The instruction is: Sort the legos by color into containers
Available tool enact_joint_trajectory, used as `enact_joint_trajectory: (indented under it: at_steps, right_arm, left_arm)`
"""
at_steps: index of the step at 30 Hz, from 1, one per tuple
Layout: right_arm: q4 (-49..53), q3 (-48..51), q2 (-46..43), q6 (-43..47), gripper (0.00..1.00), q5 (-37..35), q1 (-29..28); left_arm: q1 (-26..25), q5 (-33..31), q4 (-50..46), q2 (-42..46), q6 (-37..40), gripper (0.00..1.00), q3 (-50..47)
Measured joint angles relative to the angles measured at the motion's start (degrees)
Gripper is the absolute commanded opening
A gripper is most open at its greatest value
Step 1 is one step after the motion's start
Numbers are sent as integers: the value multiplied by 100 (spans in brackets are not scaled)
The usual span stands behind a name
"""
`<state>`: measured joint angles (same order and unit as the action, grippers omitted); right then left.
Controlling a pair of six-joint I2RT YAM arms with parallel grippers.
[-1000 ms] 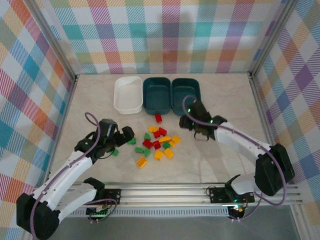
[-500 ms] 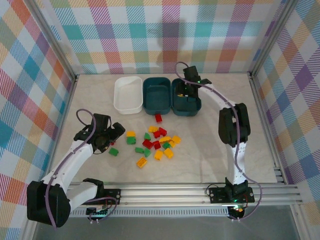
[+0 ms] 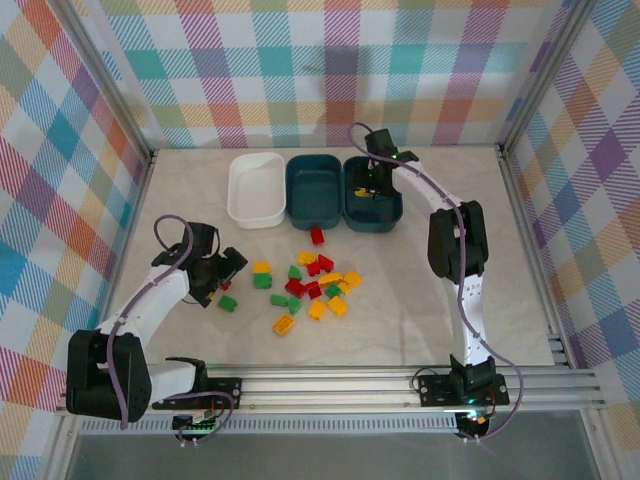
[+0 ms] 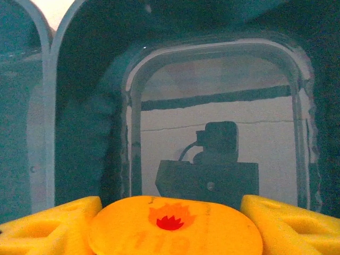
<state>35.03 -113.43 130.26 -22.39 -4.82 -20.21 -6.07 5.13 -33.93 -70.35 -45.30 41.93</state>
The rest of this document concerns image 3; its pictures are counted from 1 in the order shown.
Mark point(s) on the red lego brick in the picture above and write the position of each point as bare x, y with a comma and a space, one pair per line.
313, 270
326, 261
295, 287
226, 286
317, 236
314, 290

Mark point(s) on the yellow lego brick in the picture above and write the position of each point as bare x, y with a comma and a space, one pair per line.
330, 278
353, 279
363, 192
262, 268
345, 288
336, 306
283, 325
306, 258
317, 310

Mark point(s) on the green lego brick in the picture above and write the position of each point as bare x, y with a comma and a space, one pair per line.
332, 291
227, 303
294, 273
277, 300
295, 305
262, 282

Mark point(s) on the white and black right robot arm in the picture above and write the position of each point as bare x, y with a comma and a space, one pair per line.
470, 310

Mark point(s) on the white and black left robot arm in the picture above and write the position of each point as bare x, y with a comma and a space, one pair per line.
150, 295

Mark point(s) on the dark teal plastic container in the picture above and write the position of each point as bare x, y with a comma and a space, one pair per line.
314, 192
385, 217

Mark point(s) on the white plastic container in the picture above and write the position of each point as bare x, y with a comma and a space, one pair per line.
255, 190

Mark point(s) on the aluminium side rail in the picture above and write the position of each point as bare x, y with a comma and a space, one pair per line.
131, 225
534, 250

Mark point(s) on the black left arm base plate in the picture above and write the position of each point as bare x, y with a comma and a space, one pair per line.
227, 392

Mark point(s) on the wide aluminium base rail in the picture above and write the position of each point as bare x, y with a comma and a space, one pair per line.
325, 390

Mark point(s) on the aluminium frame post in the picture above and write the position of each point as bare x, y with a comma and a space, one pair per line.
547, 75
112, 85

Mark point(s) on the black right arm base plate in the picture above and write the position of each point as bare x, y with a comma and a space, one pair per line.
435, 390

